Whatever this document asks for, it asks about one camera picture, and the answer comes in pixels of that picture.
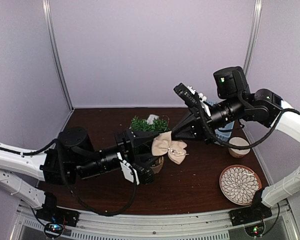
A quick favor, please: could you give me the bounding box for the left aluminium corner post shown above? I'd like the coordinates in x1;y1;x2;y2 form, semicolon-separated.
42;0;74;112

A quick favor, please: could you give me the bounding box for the floral patterned plate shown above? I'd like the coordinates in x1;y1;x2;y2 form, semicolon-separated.
219;164;262;206

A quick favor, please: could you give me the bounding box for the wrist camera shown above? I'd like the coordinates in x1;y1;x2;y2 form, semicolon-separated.
117;152;155;185
173;83;212;117

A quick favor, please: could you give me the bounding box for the black braided left cable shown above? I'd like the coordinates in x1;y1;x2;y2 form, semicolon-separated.
14;138;138;217

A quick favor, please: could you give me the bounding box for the aluminium corner post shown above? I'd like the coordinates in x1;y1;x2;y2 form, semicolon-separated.
243;0;263;76
42;0;74;112

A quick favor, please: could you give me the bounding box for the right circuit board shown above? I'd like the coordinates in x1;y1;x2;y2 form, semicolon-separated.
244;222;265;238

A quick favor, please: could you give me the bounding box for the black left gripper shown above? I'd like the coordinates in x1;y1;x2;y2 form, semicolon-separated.
75;128;163;180

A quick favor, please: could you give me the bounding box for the circuit board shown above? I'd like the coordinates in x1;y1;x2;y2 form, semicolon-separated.
43;222;64;238
244;222;265;238

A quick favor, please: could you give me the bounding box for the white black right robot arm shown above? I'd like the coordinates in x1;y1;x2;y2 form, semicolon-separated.
172;66;300;149

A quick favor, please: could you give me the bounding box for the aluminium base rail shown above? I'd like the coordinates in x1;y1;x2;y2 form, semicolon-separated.
7;200;300;240

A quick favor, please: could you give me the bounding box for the black braided right cable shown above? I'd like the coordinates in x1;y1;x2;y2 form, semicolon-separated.
189;99;283;151

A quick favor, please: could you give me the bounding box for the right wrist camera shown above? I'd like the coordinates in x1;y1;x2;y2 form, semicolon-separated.
173;83;212;117

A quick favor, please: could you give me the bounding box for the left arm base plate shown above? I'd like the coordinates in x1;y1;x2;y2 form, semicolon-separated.
36;207;80;227

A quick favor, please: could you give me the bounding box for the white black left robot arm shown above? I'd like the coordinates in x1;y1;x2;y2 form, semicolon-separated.
0;126;159;222

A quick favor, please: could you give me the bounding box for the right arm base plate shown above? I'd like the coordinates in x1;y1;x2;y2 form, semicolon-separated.
229;205;273;227

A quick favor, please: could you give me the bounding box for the small green christmas tree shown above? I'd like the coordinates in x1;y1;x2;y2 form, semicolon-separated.
129;115;172;156

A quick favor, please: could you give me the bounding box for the black braided cable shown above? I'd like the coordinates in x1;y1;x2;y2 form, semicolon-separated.
189;99;283;151
14;138;138;217

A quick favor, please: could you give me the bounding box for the right aluminium corner post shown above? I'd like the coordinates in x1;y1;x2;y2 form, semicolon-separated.
243;0;263;76

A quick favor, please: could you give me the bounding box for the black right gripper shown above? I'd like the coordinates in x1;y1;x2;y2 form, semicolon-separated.
167;94;246;146

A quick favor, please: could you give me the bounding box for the left circuit board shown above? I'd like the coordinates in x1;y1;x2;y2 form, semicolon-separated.
43;222;64;238

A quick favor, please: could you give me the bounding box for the burlap tree pot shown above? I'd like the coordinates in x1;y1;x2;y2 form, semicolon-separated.
150;156;165;174

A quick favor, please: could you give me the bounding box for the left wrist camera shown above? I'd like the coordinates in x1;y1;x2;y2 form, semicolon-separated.
117;152;155;185

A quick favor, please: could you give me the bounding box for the light blue plastic basket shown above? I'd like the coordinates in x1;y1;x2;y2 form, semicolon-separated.
205;99;235;145

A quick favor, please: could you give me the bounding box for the white cotton boll ornament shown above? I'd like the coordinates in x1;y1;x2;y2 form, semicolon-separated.
146;114;159;125

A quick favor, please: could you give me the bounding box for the white ceramic bowl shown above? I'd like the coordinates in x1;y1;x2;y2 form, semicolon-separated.
227;136;251;159

